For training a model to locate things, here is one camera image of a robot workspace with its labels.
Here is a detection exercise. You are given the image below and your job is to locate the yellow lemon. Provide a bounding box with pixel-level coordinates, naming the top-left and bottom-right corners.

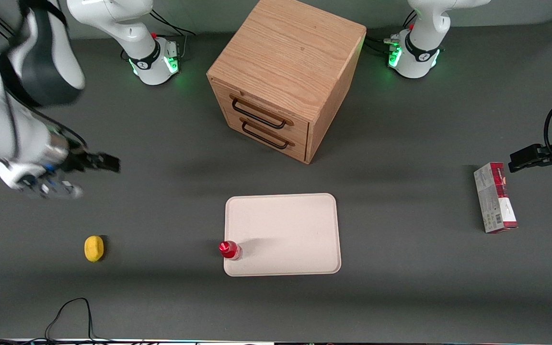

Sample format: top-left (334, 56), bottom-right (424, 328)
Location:
top-left (84, 235), bottom-right (105, 263)

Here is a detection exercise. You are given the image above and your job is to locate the thin black table cable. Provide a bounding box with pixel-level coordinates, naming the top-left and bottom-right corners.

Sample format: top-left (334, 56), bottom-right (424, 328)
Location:
top-left (0, 297), bottom-right (128, 345)

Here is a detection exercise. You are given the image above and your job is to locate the beige rectangular tray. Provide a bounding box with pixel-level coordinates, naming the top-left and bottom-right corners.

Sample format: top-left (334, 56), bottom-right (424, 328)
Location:
top-left (223, 193), bottom-right (342, 277)

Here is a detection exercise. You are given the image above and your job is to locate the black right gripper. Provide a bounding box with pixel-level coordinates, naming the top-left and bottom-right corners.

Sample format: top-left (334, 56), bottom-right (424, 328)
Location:
top-left (47, 136), bottom-right (121, 173)

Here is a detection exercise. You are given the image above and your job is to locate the red and grey carton box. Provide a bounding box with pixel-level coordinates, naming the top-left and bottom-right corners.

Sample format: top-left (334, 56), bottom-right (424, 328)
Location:
top-left (473, 162), bottom-right (518, 234)

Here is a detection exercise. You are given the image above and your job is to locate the wooden drawer front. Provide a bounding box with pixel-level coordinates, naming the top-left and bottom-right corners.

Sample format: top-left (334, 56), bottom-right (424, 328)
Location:
top-left (210, 78), bottom-right (311, 143)
top-left (219, 106), bottom-right (309, 163)

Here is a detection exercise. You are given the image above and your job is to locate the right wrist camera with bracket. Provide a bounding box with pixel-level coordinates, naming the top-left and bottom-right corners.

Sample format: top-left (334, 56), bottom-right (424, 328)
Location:
top-left (20, 175), bottom-right (85, 200)

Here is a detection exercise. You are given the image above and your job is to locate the black arm base cable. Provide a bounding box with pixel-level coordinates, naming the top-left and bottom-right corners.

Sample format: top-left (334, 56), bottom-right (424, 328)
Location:
top-left (365, 34), bottom-right (392, 57)
top-left (150, 7), bottom-right (196, 37)

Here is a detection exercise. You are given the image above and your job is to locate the black right arm base cable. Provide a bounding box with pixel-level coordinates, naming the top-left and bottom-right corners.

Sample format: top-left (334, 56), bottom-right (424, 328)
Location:
top-left (150, 7), bottom-right (196, 37)

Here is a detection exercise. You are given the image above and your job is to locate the wooden drawer cabinet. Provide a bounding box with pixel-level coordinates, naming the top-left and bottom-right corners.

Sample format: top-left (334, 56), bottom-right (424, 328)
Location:
top-left (207, 0), bottom-right (367, 165)

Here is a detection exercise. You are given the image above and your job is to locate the red coke bottle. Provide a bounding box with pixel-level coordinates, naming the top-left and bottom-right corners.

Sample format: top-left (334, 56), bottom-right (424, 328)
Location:
top-left (218, 241), bottom-right (243, 261)

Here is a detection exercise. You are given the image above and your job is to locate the black left arm base cable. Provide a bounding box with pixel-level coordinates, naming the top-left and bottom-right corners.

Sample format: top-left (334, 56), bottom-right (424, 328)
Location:
top-left (365, 34), bottom-right (392, 57)

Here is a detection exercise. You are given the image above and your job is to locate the black metal drawer handle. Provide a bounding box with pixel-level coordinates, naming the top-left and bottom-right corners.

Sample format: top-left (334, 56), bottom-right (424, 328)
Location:
top-left (240, 117), bottom-right (296, 150)
top-left (230, 94), bottom-right (295, 130)

